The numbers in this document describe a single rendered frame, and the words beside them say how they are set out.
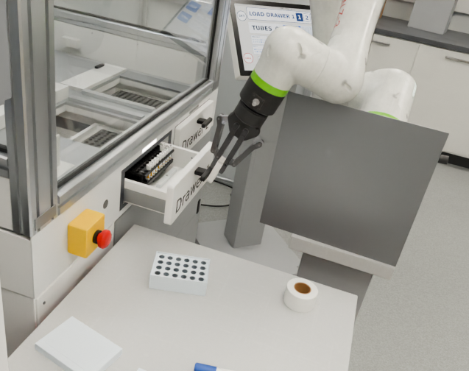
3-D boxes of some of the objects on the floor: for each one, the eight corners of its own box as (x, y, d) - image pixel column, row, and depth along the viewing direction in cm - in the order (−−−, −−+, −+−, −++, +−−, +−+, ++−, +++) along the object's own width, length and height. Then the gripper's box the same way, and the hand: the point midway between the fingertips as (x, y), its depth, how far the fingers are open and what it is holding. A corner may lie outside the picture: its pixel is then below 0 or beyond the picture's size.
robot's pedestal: (337, 380, 189) (400, 216, 152) (326, 450, 163) (399, 271, 127) (263, 354, 195) (306, 188, 158) (240, 417, 169) (286, 237, 132)
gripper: (227, 93, 111) (183, 171, 123) (275, 126, 111) (227, 200, 123) (237, 85, 117) (194, 160, 130) (283, 115, 117) (235, 187, 129)
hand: (216, 169), depth 124 cm, fingers closed, pressing on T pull
